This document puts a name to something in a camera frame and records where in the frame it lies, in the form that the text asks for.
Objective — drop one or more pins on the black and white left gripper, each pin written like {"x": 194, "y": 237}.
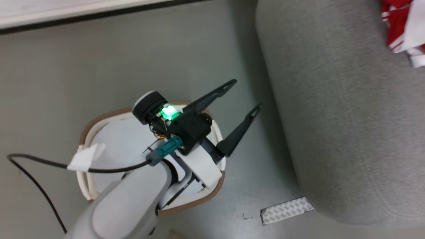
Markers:
{"x": 191, "y": 127}

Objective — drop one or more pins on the red and white garment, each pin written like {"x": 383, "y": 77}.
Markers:
{"x": 398, "y": 23}

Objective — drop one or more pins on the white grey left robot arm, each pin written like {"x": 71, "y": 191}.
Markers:
{"x": 126, "y": 205}

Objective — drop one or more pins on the grey fabric sofa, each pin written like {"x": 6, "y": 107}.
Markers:
{"x": 332, "y": 99}

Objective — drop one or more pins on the white laundry basket brown rim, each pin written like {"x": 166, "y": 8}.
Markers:
{"x": 116, "y": 139}

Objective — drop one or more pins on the patterned grey floor tape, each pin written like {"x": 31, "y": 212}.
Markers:
{"x": 285, "y": 210}

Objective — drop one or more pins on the white tape piece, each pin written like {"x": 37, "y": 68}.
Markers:
{"x": 84, "y": 159}

